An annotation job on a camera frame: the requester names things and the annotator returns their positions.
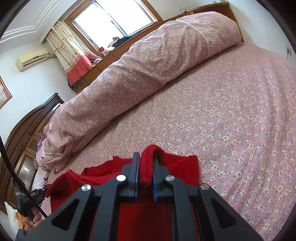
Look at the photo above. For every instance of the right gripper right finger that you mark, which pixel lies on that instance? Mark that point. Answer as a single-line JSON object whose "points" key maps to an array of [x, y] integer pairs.
{"points": [[161, 190]]}

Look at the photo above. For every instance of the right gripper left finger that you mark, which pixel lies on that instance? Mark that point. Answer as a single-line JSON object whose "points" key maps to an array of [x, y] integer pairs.
{"points": [[128, 179]]}

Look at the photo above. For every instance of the red knitted sweater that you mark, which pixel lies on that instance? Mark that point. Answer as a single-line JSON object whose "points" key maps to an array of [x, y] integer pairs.
{"points": [[144, 219]]}

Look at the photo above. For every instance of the clothes pile on windowsill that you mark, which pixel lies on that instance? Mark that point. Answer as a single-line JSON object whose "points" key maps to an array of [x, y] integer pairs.
{"points": [[116, 41]]}

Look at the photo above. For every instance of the person's left hand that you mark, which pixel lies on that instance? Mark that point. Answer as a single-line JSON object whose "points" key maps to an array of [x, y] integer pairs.
{"points": [[31, 223]]}

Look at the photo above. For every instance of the dark wooden headboard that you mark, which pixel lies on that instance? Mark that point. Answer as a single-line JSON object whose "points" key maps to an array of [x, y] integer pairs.
{"points": [[21, 145]]}

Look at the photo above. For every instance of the framed wedding photo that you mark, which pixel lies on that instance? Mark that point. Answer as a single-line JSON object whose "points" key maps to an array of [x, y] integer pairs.
{"points": [[5, 95]]}

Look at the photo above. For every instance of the rolled pink floral duvet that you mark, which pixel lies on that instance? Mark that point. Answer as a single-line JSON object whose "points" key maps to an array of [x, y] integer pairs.
{"points": [[76, 122]]}

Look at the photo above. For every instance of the long wooden low cabinet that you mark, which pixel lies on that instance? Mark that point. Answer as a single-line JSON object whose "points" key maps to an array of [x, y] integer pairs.
{"points": [[169, 48]]}

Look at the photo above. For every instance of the cream and red curtain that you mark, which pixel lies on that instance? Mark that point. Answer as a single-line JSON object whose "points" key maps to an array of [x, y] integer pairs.
{"points": [[75, 58]]}

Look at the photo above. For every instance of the white wall air conditioner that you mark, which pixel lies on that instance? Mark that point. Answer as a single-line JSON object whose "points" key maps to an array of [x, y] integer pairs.
{"points": [[26, 61]]}

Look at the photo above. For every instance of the wooden window frame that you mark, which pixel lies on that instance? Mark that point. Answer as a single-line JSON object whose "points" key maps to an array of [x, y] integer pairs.
{"points": [[95, 23]]}

